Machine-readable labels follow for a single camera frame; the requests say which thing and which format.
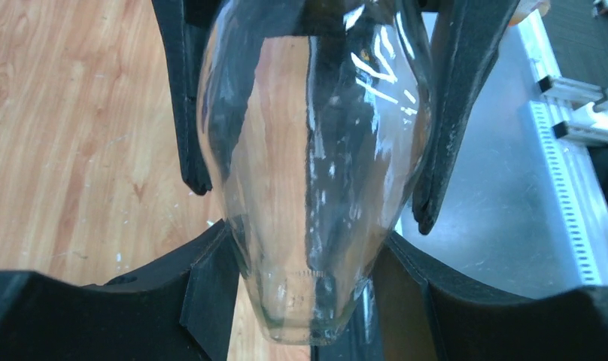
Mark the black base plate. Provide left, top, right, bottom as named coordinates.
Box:
left=543, top=0, right=608, bottom=88

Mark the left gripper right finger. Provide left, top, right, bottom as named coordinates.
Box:
left=311, top=231, right=608, bottom=361

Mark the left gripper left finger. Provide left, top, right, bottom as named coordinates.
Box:
left=0, top=221, right=239, bottom=360

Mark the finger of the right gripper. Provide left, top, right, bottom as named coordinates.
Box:
left=152, top=0, right=221, bottom=196
left=412, top=0, right=518, bottom=235

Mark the clear bottle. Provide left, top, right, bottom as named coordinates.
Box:
left=196, top=1, right=431, bottom=345

